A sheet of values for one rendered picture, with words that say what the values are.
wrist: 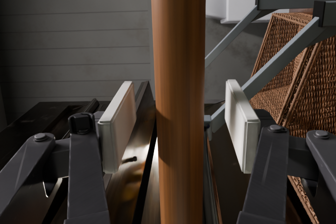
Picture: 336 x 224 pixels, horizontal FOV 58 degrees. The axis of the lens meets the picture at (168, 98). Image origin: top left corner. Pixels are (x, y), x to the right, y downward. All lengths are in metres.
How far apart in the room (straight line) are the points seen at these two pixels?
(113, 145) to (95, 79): 3.65
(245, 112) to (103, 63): 3.60
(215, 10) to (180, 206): 2.72
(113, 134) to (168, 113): 0.04
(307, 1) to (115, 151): 0.99
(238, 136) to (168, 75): 0.05
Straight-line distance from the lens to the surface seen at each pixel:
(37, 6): 3.95
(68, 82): 3.92
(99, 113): 0.18
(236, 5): 2.87
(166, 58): 0.17
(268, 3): 1.06
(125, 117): 0.18
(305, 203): 1.00
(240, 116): 0.16
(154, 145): 1.52
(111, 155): 0.16
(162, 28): 0.16
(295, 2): 1.09
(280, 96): 1.72
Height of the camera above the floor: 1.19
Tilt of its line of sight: 3 degrees up
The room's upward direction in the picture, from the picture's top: 91 degrees counter-clockwise
